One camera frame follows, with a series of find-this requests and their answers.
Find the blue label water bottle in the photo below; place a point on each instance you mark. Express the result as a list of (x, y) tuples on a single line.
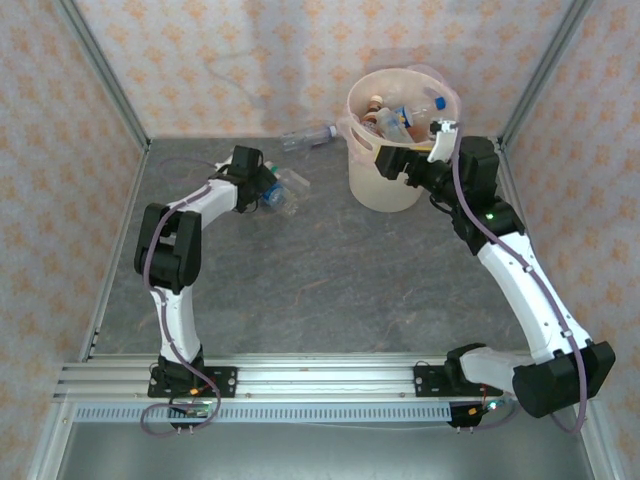
[(276, 196)]

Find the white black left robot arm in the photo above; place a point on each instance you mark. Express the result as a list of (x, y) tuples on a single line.
[(175, 320)]

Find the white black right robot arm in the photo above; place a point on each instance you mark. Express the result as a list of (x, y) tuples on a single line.
[(525, 300)]

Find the beige plastic bin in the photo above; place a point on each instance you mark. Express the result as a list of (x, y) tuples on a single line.
[(385, 195)]

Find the clear bottle green-ringed white cap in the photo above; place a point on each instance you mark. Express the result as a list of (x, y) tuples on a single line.
[(295, 179)]

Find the clear bottle with blue cap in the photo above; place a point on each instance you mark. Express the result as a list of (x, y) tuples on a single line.
[(305, 137)]

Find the green circuit board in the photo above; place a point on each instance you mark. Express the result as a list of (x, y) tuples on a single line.
[(192, 407)]

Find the small circuit board with leds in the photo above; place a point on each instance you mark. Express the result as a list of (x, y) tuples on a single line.
[(492, 406)]

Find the aluminium side rail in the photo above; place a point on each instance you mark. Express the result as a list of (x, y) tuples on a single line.
[(515, 175)]

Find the aluminium frame post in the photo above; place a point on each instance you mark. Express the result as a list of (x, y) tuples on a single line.
[(542, 75), (107, 80)]

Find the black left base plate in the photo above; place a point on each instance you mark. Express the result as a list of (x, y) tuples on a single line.
[(222, 382)]

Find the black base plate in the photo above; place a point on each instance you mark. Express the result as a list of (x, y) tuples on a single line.
[(222, 382), (430, 382)]

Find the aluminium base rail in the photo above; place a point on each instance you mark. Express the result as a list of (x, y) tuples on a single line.
[(325, 380)]

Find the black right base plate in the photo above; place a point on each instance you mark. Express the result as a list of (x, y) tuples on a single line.
[(430, 382)]

